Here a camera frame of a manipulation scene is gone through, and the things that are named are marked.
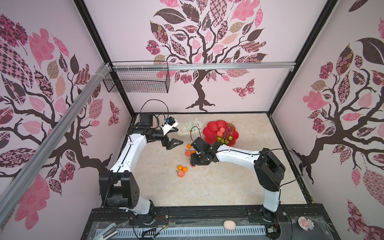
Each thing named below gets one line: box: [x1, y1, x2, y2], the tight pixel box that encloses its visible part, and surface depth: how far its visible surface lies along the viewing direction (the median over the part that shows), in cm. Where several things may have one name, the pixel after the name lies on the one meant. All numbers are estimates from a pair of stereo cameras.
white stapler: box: [93, 222, 119, 240], surface depth 69 cm
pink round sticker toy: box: [298, 216, 315, 232], surface depth 70 cm
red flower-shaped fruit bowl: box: [203, 120, 239, 147], surface depth 106 cm
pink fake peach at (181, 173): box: [177, 170, 185, 178], surface depth 87 cm
